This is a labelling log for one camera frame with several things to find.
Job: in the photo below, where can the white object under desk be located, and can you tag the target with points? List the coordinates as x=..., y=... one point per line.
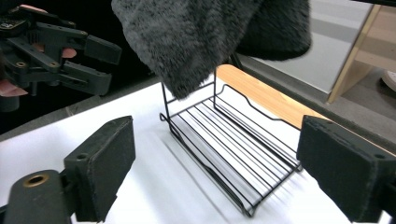
x=389, y=80

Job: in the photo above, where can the white cabinet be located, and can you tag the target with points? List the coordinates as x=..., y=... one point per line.
x=330, y=62

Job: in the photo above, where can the dark grey towel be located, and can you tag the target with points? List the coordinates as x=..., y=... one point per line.
x=186, y=37

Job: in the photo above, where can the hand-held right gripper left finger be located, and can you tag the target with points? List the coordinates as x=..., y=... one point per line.
x=102, y=161

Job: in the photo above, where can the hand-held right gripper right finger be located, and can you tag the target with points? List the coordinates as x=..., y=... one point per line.
x=342, y=161

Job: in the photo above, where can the light wooden desk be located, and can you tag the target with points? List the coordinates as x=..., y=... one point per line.
x=373, y=49

